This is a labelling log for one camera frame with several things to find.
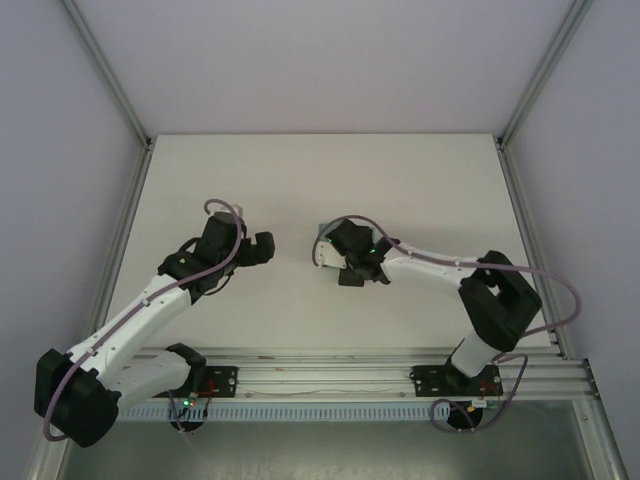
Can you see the teal paper box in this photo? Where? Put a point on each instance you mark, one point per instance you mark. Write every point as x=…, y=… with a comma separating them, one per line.
x=324, y=229

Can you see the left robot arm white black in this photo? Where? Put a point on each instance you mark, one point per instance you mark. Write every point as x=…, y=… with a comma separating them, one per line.
x=135, y=315

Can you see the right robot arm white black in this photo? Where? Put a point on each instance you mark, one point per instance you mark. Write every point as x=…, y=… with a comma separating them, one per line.
x=425, y=270

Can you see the grey metal sheet panel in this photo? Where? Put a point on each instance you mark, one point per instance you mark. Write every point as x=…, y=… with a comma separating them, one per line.
x=325, y=450

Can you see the aluminium side frame rail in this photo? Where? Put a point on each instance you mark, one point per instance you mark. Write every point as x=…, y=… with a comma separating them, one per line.
x=122, y=225
x=526, y=225

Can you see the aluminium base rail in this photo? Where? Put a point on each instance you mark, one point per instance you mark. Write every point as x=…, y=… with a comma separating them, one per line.
x=325, y=375

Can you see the aluminium frame post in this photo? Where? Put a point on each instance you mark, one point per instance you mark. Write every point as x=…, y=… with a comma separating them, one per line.
x=541, y=75
x=109, y=75

